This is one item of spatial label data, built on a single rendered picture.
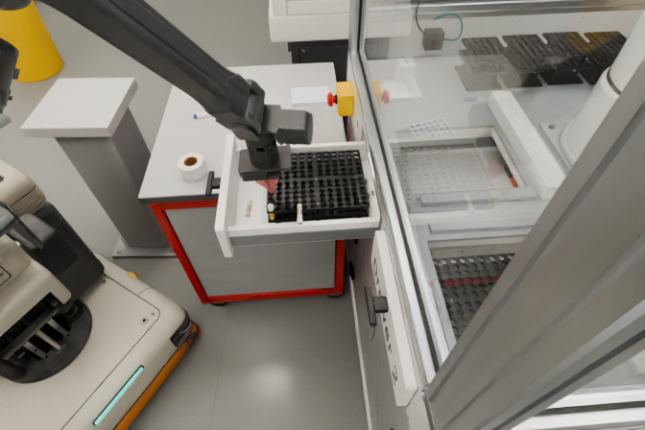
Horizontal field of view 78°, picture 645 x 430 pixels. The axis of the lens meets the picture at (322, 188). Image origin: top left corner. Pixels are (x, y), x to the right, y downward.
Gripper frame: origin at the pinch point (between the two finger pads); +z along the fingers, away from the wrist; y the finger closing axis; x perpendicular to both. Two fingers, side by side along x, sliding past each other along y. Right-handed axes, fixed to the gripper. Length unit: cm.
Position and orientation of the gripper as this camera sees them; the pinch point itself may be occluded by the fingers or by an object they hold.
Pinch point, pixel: (272, 188)
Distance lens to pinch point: 85.6
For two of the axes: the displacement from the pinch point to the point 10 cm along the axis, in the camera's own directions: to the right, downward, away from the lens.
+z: 0.6, 6.5, 7.6
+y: 10.0, -0.9, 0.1
